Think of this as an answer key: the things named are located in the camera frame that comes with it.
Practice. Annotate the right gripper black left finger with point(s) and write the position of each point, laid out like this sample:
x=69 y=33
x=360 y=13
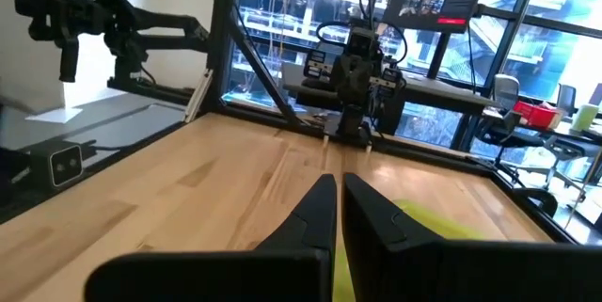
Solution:
x=282 y=269

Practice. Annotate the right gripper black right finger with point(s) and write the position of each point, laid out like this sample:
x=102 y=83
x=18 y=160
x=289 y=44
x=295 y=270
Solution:
x=423 y=269

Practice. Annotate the yellow translucent plastic supply box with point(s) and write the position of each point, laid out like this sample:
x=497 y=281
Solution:
x=437 y=224

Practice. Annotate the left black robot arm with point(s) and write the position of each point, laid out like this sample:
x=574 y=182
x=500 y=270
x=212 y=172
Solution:
x=352 y=121

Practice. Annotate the red box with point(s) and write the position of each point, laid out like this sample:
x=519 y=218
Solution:
x=536 y=115

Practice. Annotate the dark standing desk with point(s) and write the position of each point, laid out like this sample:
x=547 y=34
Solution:
x=437 y=97

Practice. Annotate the black monitor pole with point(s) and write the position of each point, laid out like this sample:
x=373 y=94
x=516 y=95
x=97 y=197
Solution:
x=437 y=57

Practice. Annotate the black clamp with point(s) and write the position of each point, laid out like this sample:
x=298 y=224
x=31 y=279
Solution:
x=541 y=198

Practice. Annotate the grey mesh office chair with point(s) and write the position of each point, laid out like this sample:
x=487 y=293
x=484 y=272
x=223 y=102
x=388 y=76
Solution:
x=505 y=90

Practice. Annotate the white metal strip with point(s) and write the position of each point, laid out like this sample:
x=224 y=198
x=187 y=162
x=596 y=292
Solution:
x=198 y=95

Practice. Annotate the long black desk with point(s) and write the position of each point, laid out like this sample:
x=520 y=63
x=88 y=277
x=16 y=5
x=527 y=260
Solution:
x=578 y=135

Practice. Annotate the dark office chair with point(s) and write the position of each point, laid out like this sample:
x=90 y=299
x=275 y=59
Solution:
x=566 y=97

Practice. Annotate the light green cup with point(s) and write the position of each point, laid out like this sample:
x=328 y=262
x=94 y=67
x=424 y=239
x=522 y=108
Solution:
x=584 y=117

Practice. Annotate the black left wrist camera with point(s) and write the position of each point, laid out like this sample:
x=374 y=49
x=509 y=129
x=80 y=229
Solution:
x=361 y=41

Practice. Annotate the black table-level camera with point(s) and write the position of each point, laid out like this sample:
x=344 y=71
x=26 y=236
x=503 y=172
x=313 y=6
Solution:
x=63 y=165

